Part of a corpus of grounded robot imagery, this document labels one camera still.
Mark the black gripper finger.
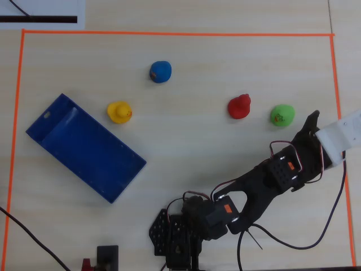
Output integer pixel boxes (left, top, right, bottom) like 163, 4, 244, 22
301, 110, 321, 135

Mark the long orange tape strip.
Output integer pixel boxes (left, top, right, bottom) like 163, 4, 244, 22
21, 29, 336, 38

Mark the blue rubber duck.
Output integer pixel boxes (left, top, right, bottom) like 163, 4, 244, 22
148, 60, 173, 84

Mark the red white servo wire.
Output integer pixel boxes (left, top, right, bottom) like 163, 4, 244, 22
269, 140, 325, 181
166, 190, 215, 216

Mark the blue plastic box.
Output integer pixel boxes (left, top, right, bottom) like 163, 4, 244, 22
25, 93, 147, 204

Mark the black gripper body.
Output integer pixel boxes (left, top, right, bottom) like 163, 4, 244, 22
293, 128, 332, 173

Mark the thin black cable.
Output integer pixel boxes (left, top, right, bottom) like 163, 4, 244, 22
10, 0, 31, 18

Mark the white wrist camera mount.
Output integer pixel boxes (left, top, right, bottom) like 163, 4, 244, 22
315, 109, 361, 167

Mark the black cable tie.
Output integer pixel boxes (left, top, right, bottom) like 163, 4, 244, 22
245, 228, 263, 251

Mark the black power cable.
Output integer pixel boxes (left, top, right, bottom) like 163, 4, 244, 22
0, 207, 71, 271

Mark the yellow rubber duck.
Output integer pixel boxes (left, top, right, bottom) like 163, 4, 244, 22
106, 100, 133, 124

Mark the red rubber duck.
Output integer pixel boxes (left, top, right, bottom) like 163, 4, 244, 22
227, 93, 252, 120

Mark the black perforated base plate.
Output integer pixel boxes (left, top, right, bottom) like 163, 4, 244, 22
148, 208, 173, 256

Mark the green rubber duck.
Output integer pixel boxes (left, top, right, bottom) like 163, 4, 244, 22
270, 103, 296, 127

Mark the black camera cable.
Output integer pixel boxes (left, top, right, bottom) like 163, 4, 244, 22
236, 151, 347, 271

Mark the black table clamp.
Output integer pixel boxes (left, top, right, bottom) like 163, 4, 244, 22
81, 244, 120, 271

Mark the white paper with black bar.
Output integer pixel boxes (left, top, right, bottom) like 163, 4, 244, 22
0, 0, 86, 30

